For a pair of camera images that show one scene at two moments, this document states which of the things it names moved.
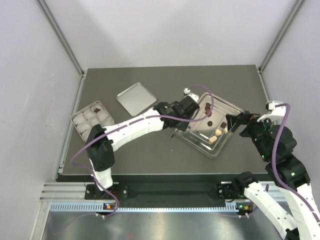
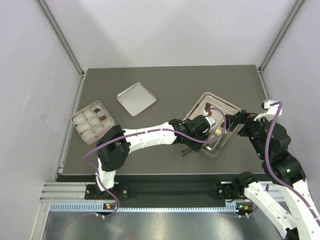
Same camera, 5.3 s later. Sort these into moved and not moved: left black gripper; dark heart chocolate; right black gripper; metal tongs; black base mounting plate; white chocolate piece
Moved: metal tongs; left black gripper
Not moved: white chocolate piece; right black gripper; black base mounting plate; dark heart chocolate
